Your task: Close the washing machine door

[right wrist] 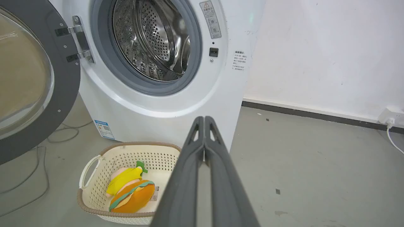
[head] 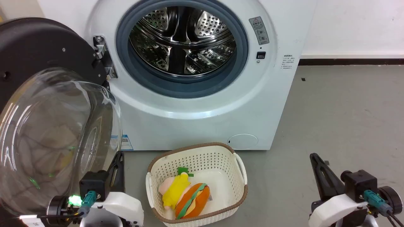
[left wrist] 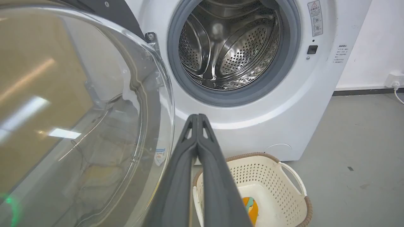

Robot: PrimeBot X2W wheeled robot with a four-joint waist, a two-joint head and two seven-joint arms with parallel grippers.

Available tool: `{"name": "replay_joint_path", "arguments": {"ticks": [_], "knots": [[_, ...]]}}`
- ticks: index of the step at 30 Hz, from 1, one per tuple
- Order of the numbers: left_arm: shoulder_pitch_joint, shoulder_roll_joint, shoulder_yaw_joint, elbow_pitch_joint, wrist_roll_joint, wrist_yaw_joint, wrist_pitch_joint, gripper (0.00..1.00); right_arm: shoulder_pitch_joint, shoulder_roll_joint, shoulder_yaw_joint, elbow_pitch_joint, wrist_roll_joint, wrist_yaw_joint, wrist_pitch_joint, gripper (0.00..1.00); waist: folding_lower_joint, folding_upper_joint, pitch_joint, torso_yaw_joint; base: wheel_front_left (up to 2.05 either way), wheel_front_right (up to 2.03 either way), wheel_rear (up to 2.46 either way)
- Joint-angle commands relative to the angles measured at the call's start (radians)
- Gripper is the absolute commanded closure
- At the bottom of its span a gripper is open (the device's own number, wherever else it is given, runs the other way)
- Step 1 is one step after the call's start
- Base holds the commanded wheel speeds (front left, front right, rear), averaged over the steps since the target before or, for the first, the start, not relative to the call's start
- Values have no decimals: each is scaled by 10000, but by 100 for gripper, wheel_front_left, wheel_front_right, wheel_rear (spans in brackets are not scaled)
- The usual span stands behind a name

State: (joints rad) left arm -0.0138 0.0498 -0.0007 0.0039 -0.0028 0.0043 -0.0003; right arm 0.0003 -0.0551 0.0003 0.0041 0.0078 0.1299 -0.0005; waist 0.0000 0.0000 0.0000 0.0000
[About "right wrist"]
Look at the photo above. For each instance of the white front-load washing machine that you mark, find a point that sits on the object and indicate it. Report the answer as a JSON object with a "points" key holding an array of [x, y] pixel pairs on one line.
{"points": [[157, 104]]}

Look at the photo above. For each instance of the white wall power socket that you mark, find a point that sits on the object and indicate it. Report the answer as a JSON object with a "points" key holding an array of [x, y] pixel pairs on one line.
{"points": [[390, 116]]}

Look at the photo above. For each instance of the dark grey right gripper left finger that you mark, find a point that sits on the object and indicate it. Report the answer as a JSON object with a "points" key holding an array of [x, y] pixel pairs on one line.
{"points": [[184, 189]]}

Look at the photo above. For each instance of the orange hamburger plush toy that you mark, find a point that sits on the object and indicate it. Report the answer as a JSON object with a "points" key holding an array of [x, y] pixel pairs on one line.
{"points": [[134, 197]]}

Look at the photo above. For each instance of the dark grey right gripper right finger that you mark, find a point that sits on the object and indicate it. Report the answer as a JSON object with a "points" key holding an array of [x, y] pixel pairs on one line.
{"points": [[228, 195]]}

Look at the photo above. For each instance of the cream perforated laundry basket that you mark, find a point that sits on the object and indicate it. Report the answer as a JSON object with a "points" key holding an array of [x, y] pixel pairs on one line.
{"points": [[98, 192]]}

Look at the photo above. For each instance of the dark grey washing machine door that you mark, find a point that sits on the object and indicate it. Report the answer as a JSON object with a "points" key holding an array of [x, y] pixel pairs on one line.
{"points": [[34, 78]]}

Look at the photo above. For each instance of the yellow banana plush toy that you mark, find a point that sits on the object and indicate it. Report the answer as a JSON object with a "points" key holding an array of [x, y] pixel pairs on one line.
{"points": [[121, 179]]}

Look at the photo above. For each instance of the chrome door hinge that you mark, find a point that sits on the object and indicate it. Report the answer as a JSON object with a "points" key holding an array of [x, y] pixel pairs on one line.
{"points": [[81, 39]]}

